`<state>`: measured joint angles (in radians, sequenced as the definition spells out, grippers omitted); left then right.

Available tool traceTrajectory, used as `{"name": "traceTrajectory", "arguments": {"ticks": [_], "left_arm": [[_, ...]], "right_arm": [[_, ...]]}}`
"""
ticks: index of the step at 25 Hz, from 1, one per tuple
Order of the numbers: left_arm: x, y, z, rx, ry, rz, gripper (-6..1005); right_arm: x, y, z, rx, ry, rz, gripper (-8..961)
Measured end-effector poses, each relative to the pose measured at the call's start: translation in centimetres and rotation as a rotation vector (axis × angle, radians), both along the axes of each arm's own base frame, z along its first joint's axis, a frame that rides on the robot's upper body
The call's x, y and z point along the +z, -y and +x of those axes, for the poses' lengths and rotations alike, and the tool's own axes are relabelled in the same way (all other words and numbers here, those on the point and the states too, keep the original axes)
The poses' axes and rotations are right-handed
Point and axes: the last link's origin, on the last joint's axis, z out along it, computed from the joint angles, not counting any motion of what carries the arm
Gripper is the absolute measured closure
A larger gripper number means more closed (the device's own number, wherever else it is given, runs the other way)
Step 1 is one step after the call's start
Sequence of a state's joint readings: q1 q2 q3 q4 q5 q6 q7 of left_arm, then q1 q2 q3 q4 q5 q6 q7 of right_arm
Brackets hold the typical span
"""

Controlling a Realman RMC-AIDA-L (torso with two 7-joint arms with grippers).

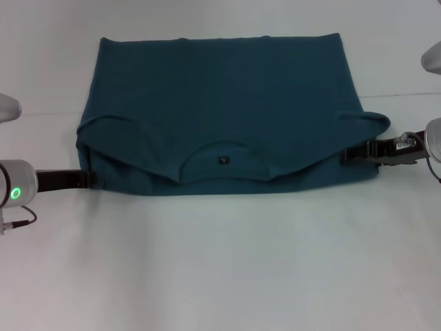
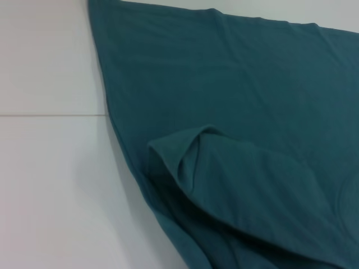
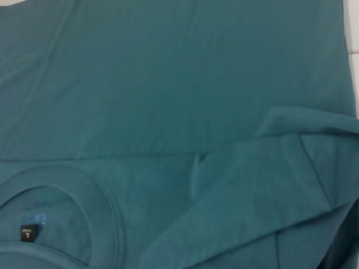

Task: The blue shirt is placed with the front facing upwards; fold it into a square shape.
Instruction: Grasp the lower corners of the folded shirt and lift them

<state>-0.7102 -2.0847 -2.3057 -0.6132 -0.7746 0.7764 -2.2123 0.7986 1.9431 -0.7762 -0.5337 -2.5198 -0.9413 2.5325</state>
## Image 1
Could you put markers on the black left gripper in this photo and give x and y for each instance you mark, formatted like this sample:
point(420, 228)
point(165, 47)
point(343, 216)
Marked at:
point(60, 180)

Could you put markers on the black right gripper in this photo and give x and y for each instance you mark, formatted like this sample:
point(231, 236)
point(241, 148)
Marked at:
point(396, 151)

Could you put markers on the teal shirt with FREE print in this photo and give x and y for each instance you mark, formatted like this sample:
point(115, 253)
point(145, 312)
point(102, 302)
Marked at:
point(220, 103)

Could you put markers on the left wrist camera housing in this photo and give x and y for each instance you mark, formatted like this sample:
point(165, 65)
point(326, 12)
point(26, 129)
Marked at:
point(8, 107)

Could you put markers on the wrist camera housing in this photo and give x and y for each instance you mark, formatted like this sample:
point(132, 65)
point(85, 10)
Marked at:
point(8, 107)
point(432, 58)

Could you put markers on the right wrist camera housing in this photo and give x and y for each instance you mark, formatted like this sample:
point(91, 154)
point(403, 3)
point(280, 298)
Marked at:
point(432, 58)

